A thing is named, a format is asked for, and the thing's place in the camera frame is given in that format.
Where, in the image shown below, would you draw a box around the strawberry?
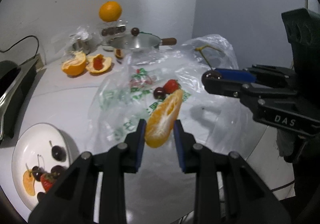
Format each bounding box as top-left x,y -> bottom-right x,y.
40,173 -> 56,192
163,79 -> 180,94

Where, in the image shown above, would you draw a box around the tangerine segment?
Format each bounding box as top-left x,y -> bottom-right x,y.
23,170 -> 35,196
144,89 -> 184,148

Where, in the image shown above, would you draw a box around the clear plastic bag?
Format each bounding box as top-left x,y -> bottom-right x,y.
86,35 -> 256,157

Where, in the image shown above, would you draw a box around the white round plate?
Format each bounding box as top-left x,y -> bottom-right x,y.
11,123 -> 71,210

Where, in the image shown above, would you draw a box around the steel pot with lid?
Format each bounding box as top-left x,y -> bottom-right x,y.
106,28 -> 177,55

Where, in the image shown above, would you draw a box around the induction cooker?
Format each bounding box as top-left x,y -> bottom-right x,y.
1,58 -> 38,140

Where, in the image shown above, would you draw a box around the glass container with fruit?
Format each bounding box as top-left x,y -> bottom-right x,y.
98,20 -> 127,52

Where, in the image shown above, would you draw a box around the orange peel with strawberry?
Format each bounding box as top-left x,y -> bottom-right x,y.
86,54 -> 112,74

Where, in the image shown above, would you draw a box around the peeled orange half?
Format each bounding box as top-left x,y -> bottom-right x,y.
61,51 -> 87,76

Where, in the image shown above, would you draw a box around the whole orange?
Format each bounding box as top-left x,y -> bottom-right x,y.
99,1 -> 122,22

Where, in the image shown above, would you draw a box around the black wok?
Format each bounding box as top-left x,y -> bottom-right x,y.
0,61 -> 21,91

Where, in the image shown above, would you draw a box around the bagged steel cups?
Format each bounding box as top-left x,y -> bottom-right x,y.
53,26 -> 94,55

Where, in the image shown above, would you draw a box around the cooker power cable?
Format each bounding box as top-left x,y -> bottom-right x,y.
0,35 -> 40,62

